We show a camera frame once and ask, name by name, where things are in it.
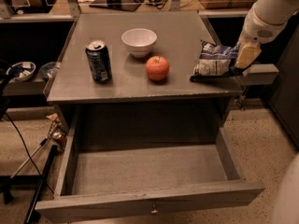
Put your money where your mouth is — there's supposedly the black monitor stand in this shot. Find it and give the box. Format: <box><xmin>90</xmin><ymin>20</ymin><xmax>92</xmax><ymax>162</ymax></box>
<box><xmin>89</xmin><ymin>0</ymin><xmax>141</xmax><ymax>12</ymax></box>

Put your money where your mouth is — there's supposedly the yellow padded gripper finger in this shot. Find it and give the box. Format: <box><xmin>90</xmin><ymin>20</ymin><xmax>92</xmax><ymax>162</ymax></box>
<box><xmin>235</xmin><ymin>42</ymin><xmax>262</xmax><ymax>69</ymax></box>

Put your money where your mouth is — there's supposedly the grey side shelf block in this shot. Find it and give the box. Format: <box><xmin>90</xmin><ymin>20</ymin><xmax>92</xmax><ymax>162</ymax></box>
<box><xmin>240</xmin><ymin>63</ymin><xmax>279</xmax><ymax>86</ymax></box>

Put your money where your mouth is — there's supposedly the small metal drawer knob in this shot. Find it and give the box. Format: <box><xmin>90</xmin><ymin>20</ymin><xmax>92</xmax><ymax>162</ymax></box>
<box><xmin>150</xmin><ymin>203</ymin><xmax>159</xmax><ymax>215</ymax></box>

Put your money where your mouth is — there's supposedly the white bowl with items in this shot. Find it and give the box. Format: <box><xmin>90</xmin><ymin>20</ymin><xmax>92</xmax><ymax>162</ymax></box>
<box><xmin>7</xmin><ymin>62</ymin><xmax>36</xmax><ymax>81</ymax></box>

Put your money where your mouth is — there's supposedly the dark blue soda can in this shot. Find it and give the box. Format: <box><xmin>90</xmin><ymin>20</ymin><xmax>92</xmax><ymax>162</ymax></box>
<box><xmin>85</xmin><ymin>40</ymin><xmax>112</xmax><ymax>83</ymax></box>

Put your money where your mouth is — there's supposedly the blue bowl on shelf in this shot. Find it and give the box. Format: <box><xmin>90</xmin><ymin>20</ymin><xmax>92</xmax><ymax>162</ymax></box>
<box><xmin>38</xmin><ymin>62</ymin><xmax>60</xmax><ymax>80</ymax></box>

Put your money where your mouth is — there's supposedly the grey wooden cabinet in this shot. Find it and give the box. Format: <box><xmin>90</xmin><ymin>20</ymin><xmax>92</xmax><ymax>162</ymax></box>
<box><xmin>48</xmin><ymin>11</ymin><xmax>241</xmax><ymax>128</ymax></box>

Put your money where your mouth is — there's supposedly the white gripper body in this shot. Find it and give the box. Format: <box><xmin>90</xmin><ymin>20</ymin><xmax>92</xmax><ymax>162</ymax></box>
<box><xmin>238</xmin><ymin>7</ymin><xmax>287</xmax><ymax>44</ymax></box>

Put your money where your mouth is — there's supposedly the black tripod stand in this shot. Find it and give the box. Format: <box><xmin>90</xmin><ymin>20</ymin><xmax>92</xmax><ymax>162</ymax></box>
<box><xmin>0</xmin><ymin>145</ymin><xmax>58</xmax><ymax>224</ymax></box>

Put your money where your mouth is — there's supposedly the left low shelf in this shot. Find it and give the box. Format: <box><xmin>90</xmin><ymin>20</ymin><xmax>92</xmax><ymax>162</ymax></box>
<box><xmin>3</xmin><ymin>75</ymin><xmax>48</xmax><ymax>96</ymax></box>

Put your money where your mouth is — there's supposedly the open grey drawer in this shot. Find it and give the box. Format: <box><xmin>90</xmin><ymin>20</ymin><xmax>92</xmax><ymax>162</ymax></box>
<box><xmin>35</xmin><ymin>108</ymin><xmax>266</xmax><ymax>224</ymax></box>

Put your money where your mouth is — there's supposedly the black floor cable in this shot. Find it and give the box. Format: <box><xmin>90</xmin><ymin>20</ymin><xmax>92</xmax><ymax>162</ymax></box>
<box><xmin>3</xmin><ymin>110</ymin><xmax>55</xmax><ymax>194</ymax></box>

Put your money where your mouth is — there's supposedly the blue chip bag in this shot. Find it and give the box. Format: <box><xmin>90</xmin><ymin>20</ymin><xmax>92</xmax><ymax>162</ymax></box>
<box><xmin>190</xmin><ymin>40</ymin><xmax>244</xmax><ymax>82</ymax></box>

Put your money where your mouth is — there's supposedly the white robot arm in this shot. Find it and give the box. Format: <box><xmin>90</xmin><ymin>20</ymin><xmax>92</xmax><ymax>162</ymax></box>
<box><xmin>235</xmin><ymin>0</ymin><xmax>299</xmax><ymax>69</ymax></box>

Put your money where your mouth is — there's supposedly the red apple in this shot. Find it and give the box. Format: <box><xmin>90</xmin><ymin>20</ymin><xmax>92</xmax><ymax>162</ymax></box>
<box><xmin>146</xmin><ymin>56</ymin><xmax>170</xmax><ymax>81</ymax></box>

